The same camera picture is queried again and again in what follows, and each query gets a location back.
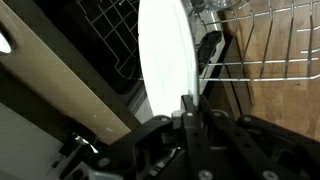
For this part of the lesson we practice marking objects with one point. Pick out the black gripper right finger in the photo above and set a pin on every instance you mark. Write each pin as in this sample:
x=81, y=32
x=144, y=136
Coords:
x=233, y=146

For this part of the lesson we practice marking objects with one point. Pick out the open dishwasher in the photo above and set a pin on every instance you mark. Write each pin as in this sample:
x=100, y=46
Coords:
x=66, y=20

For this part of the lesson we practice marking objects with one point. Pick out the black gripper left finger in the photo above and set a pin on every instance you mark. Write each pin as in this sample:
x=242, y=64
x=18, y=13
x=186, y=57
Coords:
x=195, y=140

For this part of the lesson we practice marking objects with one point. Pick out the white dinner plate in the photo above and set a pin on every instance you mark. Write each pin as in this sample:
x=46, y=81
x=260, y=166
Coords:
x=4, y=45
x=166, y=50

